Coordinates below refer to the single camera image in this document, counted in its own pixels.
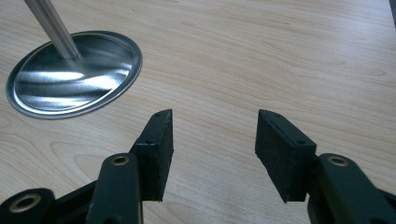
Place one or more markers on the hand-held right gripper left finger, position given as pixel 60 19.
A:
pixel 155 161

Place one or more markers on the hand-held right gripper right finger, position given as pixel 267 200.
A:
pixel 283 158

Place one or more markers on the metal stand with round base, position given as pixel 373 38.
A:
pixel 77 81

